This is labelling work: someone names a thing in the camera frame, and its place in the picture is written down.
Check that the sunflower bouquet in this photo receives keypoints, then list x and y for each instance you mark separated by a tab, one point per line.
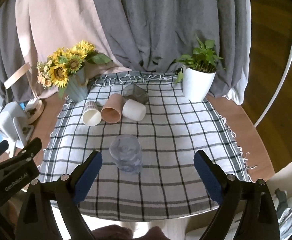
60	67

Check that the white appliance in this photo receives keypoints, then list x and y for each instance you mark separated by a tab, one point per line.
10	117

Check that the pink cup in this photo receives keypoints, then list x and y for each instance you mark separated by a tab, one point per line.
112	108

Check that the clear glass cup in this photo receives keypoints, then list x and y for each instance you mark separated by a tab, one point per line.
126	155

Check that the white curved rod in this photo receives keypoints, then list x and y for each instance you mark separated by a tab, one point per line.
288	62

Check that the blue-green ribbed vase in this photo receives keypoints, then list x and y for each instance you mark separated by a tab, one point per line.
78	90

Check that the white plant pot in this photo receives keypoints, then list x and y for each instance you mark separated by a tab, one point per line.
197	85

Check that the grey curtain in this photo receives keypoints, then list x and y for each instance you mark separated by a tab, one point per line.
0	55
161	25

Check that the grey faceted glass cup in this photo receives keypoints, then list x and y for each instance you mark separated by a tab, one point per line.
136	95

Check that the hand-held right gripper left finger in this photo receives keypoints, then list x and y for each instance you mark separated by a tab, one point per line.
89	172

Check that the white ribbed cup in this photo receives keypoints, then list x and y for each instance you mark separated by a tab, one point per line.
90	116

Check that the checked tablecloth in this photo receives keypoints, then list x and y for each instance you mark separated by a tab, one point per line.
166	140

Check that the round wooden tray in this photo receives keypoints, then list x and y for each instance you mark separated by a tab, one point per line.
37	112

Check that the pink curtain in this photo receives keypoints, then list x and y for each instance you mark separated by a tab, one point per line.
60	22

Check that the white smooth cup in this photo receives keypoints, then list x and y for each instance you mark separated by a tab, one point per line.
134	110

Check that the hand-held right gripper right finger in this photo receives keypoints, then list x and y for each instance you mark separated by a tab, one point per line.
209	177

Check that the green potted plant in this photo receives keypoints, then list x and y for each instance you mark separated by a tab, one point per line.
201	57

